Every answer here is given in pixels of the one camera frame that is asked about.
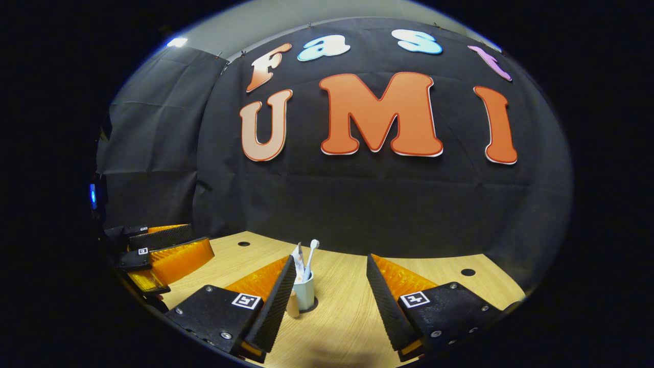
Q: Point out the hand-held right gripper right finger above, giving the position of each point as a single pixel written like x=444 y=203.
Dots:
x=391 y=312

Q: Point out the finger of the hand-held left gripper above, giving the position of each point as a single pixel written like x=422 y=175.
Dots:
x=163 y=236
x=173 y=260

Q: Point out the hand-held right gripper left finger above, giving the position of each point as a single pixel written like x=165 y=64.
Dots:
x=278 y=306

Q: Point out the dark round coaster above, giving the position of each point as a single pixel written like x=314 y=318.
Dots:
x=316 y=305

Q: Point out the white toothpaste tube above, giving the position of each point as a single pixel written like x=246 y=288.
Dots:
x=298 y=258

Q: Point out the white toothbrush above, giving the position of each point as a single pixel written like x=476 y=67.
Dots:
x=311 y=253

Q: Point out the wooden desktop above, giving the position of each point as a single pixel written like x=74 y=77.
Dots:
x=337 y=317

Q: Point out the black backdrop cloth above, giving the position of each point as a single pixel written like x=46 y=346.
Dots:
x=357 y=204

